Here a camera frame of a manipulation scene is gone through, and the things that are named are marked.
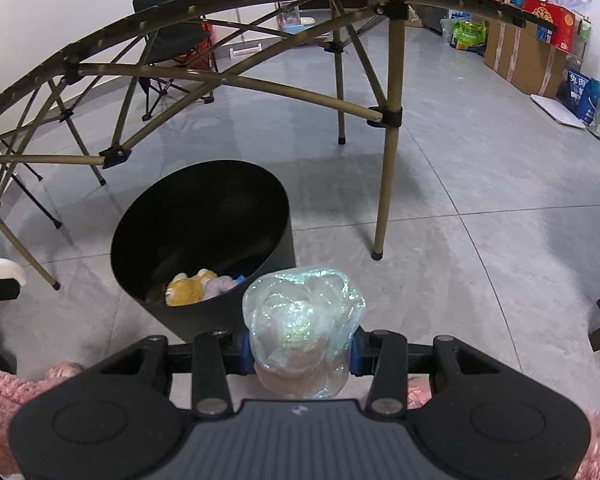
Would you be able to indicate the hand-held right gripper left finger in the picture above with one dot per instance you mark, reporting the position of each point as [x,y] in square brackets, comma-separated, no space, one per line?
[245,355]

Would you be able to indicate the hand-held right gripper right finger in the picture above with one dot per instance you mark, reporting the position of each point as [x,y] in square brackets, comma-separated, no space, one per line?
[357,357]

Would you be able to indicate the iridescent plastic film ball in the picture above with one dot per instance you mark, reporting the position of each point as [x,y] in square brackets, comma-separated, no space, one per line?
[300,330]

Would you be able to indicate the purple fluffy sock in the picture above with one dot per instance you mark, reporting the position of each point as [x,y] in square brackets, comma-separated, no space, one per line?
[220,286]

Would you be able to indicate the pink and yellow plush toy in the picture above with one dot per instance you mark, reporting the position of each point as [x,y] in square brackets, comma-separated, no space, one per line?
[190,290]

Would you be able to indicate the black trash bin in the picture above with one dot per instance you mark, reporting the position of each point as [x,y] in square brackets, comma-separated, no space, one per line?
[190,230]

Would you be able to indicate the person's pink slipper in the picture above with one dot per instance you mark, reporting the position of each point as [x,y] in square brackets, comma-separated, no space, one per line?
[62,371]
[420,391]

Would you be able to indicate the person's pink fluffy leg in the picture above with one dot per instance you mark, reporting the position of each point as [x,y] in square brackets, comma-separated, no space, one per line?
[5,410]

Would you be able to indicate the tan slatted folding table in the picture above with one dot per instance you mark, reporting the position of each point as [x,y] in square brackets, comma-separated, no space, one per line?
[391,160]

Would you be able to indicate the black folding chair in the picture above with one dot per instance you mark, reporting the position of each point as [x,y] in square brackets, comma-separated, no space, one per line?
[165,35]

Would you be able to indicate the red bucket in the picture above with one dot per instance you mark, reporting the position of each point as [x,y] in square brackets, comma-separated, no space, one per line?
[206,45]

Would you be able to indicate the white bathroom scale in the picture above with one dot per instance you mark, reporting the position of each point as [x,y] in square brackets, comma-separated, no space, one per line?
[557,110]

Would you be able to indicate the pet water feeder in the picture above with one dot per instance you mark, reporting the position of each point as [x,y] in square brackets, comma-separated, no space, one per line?
[290,17]

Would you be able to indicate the green plastic bag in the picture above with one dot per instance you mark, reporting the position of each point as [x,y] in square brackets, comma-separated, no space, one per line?
[470,35]

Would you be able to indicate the blue pet food bag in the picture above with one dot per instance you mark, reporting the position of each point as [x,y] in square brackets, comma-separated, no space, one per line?
[580,92]

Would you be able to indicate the large cardboard box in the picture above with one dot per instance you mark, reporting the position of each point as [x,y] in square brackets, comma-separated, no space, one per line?
[520,50]

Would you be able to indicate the red gift box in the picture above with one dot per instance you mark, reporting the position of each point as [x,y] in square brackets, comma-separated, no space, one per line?
[550,17]

